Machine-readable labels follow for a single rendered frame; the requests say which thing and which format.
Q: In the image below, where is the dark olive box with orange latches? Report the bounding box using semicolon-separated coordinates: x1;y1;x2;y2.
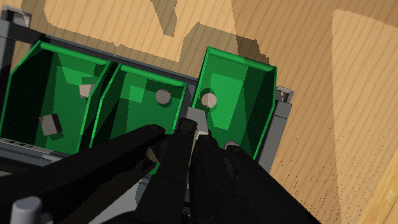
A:
183;201;190;216

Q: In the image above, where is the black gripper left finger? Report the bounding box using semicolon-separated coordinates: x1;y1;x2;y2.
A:
0;107;198;224

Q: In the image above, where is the green bin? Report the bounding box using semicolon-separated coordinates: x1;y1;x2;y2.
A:
89;65;187;148
190;49;277;160
0;43;117;155

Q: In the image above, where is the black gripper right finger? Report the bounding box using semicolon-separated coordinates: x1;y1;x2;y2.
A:
186;109;321;224

